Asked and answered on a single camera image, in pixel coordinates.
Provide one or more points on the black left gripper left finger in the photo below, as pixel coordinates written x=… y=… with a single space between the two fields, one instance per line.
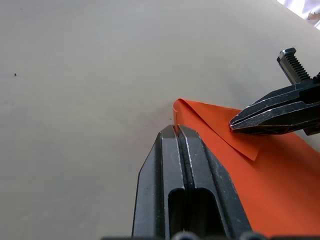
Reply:
x=152 y=180

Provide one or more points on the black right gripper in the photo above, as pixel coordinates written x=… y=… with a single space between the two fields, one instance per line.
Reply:
x=290 y=65

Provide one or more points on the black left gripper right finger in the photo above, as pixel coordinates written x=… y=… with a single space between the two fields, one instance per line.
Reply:
x=210 y=190

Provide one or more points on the orange paper sheet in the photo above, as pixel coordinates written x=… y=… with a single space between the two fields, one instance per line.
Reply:
x=275 y=175

